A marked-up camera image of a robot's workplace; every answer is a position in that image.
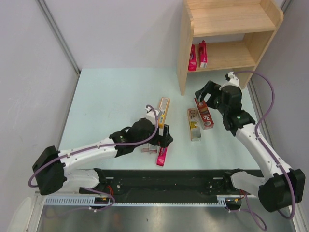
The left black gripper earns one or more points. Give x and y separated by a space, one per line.
161 140

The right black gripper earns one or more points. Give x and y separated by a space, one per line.
211 88

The pink toothpaste box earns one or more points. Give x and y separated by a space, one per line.
192 59
202 51
161 156

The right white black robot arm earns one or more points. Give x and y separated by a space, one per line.
280 186

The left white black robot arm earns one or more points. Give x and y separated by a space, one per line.
61 171

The wooden two-tier shelf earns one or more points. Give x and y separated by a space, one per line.
237 33

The right silver toothpaste box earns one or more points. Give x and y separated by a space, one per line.
152 149

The silver toothpaste box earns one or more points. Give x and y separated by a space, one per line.
152 149
144 149

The red 3D toothpaste box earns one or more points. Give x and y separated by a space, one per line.
204 114

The left silver toothpaste box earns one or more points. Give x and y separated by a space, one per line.
144 149

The gold R&O toothpaste box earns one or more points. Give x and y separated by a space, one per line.
194 124

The orange toothpaste box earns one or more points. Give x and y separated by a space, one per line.
163 107

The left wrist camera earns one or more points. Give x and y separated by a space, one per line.
152 116

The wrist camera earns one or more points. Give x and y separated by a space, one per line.
232 80
152 116

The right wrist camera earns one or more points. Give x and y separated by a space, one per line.
232 80

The white slotted cable duct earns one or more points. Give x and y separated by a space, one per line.
208 201

